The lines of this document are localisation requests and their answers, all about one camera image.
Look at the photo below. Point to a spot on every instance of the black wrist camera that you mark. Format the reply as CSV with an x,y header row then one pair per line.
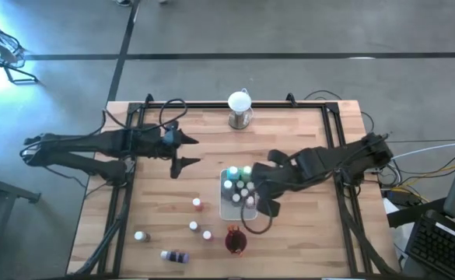
x,y
169,137
278,156

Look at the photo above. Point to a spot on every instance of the black aluminium table frame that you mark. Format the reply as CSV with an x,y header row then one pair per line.
x,y
274,105

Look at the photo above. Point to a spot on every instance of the black power brick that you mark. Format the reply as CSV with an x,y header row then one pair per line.
x,y
402,198

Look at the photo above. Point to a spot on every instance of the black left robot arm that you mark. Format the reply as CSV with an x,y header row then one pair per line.
x,y
95,142

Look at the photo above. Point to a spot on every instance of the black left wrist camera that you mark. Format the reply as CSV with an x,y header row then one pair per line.
x,y
169,137

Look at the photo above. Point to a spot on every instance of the black metal stand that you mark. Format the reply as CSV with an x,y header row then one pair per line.
x,y
9,190

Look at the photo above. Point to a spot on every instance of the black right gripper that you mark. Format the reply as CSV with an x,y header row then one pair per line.
x,y
277,177

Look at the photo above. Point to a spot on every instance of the pink plastic cup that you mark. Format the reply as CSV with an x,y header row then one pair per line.
x,y
229,247

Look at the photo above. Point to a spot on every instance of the green paint bottle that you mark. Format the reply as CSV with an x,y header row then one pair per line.
x,y
246,171

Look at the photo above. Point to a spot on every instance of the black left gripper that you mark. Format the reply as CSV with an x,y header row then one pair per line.
x,y
149,144

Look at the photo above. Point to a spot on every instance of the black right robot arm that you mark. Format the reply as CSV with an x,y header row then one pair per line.
x,y
340,159

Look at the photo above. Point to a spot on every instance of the person's foot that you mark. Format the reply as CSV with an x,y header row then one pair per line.
x,y
123,2

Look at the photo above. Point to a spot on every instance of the coral red paint bottle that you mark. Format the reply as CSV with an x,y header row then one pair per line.
x,y
207,235

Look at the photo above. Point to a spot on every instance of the terracotta paint bottle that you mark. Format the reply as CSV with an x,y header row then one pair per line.
x,y
193,226

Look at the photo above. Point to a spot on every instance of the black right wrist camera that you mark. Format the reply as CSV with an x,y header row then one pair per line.
x,y
278,156

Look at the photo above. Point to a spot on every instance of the grey laptop black keyboard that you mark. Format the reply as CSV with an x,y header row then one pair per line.
x,y
441,245

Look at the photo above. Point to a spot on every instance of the purple paint bottle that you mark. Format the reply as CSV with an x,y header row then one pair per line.
x,y
174,256

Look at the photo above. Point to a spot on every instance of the teal paint bottle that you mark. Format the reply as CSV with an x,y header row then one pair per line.
x,y
233,172

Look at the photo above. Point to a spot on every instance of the orange paint bottle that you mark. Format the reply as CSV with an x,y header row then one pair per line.
x,y
197,204

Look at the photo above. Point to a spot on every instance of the tan paint bottle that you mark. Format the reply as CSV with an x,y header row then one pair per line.
x,y
141,236

